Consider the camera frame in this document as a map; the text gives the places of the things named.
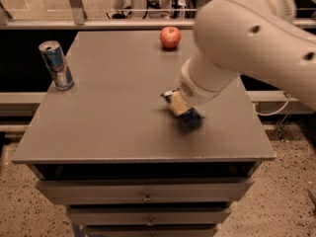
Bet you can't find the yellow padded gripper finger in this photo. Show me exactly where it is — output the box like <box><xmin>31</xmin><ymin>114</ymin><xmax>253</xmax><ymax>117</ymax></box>
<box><xmin>169</xmin><ymin>91</ymin><xmax>193</xmax><ymax>117</ymax></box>

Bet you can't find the dark blue rxbar wrapper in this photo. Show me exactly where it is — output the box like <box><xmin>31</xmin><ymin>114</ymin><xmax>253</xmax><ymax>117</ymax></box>
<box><xmin>161</xmin><ymin>90</ymin><xmax>203</xmax><ymax>126</ymax></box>

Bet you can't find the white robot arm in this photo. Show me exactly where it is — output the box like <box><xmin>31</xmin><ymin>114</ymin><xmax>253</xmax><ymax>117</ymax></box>
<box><xmin>169</xmin><ymin>0</ymin><xmax>316</xmax><ymax>117</ymax></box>

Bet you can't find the red apple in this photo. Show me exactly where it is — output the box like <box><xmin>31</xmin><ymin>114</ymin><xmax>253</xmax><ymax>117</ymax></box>
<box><xmin>160</xmin><ymin>27</ymin><xmax>181</xmax><ymax>49</ymax></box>

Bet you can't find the grey drawer cabinet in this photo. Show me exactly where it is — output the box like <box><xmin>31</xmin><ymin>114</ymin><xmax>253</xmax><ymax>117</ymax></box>
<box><xmin>11</xmin><ymin>29</ymin><xmax>277</xmax><ymax>237</ymax></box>

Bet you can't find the top grey drawer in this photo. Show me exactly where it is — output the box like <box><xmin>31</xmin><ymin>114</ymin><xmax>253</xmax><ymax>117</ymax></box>
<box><xmin>37</xmin><ymin>178</ymin><xmax>254</xmax><ymax>205</ymax></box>

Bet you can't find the grey drawer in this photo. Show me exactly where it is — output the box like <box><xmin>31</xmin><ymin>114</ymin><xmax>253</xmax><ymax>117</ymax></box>
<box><xmin>37</xmin><ymin>178</ymin><xmax>254</xmax><ymax>205</ymax></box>
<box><xmin>85</xmin><ymin>225</ymin><xmax>218</xmax><ymax>237</ymax></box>
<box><xmin>67</xmin><ymin>206</ymin><xmax>231</xmax><ymax>226</ymax></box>

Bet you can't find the middle grey drawer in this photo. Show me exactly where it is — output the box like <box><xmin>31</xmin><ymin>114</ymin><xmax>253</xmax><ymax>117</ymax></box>
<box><xmin>67</xmin><ymin>206</ymin><xmax>231</xmax><ymax>226</ymax></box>

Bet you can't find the grey metal railing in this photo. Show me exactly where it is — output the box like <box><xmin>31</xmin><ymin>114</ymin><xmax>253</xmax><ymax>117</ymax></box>
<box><xmin>0</xmin><ymin>0</ymin><xmax>316</xmax><ymax>30</ymax></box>

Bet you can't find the bottom grey drawer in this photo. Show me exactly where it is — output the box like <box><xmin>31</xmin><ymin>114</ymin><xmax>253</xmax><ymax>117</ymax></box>
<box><xmin>85</xmin><ymin>225</ymin><xmax>218</xmax><ymax>237</ymax></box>

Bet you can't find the blue silver energy drink can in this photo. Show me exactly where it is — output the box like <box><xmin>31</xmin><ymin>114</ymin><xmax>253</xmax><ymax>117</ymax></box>
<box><xmin>39</xmin><ymin>40</ymin><xmax>74</xmax><ymax>91</ymax></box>

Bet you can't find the white cable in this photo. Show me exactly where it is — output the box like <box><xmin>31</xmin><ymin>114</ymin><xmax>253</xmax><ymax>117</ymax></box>
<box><xmin>254</xmin><ymin>92</ymin><xmax>293</xmax><ymax>118</ymax></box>

